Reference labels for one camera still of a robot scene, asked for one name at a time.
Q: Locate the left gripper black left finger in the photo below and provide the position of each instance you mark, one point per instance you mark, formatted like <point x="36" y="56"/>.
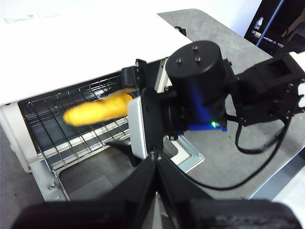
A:
<point x="107" y="210"/>

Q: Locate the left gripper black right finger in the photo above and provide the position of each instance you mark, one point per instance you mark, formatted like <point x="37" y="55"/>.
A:
<point x="202" y="212"/>

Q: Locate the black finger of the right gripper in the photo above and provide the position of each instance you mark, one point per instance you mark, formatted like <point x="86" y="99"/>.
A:
<point x="128" y="78"/>
<point x="126" y="146"/>

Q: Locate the yellow corn cob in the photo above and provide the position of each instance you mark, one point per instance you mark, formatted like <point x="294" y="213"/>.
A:
<point x="95" y="112"/>

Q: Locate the cream Toshiba toaster oven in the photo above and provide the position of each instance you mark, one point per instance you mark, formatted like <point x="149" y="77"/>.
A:
<point x="83" y="47"/>

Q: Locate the dark glass panel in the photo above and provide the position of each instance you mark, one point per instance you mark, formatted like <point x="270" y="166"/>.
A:
<point x="286" y="19"/>

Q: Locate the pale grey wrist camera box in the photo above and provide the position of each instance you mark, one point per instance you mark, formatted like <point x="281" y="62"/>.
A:
<point x="137" y="128"/>

